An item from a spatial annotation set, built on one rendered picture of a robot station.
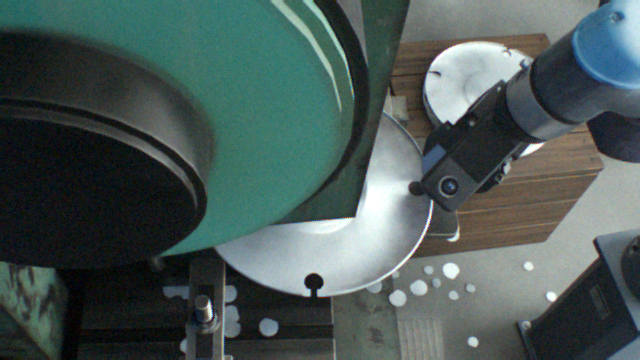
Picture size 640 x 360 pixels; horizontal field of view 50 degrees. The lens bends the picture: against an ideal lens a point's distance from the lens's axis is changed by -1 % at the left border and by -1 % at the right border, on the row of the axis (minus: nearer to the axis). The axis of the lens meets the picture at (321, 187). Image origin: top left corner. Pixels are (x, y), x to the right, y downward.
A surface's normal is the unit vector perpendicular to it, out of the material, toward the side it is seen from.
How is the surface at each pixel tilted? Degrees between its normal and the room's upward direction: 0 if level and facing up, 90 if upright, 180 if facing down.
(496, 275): 0
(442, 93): 0
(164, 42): 90
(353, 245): 0
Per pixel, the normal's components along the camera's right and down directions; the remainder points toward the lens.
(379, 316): 0.07, -0.51
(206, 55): 0.05, 0.86
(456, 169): -0.01, 0.07
